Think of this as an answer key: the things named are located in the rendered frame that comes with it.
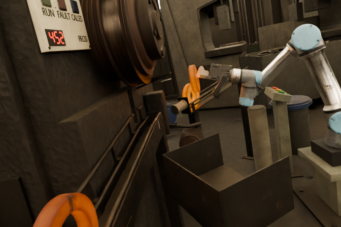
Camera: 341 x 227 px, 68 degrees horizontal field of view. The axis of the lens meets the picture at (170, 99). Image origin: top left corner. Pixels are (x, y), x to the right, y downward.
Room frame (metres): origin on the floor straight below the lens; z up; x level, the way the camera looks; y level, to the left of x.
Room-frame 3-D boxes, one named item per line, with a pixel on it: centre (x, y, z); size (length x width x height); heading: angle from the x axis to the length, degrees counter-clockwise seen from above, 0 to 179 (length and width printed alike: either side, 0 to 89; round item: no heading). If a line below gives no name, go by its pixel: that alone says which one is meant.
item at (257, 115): (1.66, -0.56, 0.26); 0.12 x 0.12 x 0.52
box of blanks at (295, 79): (3.33, -1.56, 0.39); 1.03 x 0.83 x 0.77; 95
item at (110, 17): (1.13, 0.11, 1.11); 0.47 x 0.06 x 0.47; 170
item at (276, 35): (4.86, -2.38, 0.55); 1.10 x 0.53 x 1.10; 10
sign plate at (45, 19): (0.81, 0.27, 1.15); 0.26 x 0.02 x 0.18; 170
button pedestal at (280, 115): (1.67, -0.73, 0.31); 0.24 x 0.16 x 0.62; 170
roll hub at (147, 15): (1.11, 0.01, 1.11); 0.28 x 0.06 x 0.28; 170
